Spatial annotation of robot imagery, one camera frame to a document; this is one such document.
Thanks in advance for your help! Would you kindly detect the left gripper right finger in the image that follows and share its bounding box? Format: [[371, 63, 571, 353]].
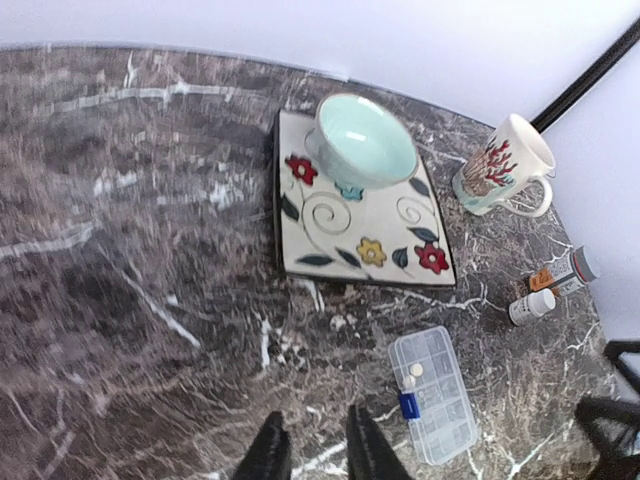
[[346, 404, 411, 480]]

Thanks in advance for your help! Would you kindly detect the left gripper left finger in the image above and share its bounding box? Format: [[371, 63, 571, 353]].
[[232, 411, 292, 480]]

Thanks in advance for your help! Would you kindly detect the clear plastic pill organizer box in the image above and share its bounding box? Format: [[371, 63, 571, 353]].
[[387, 326, 478, 465]]

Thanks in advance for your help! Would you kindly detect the small white pill bottle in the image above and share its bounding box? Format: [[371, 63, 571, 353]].
[[508, 289, 556, 326]]

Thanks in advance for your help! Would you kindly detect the orange pill bottle grey cap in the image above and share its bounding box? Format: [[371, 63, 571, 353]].
[[528, 246, 600, 297]]

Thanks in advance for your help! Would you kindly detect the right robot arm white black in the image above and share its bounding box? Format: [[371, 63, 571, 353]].
[[574, 340, 639, 479]]

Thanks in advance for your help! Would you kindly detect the round beige pill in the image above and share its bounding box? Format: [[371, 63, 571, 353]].
[[403, 375, 416, 389], [410, 363, 423, 377]]

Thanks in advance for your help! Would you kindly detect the square floral ceramic plate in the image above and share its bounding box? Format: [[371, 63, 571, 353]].
[[273, 110, 457, 289]]

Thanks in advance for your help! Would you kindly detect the green ceramic bowl on plate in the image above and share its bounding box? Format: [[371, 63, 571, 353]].
[[304, 93, 419, 189]]

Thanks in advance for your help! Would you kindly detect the beige ceramic mug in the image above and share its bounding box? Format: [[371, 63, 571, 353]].
[[452, 114, 556, 218]]

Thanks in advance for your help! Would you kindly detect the right black frame post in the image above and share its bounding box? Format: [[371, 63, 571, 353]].
[[531, 18, 640, 133]]

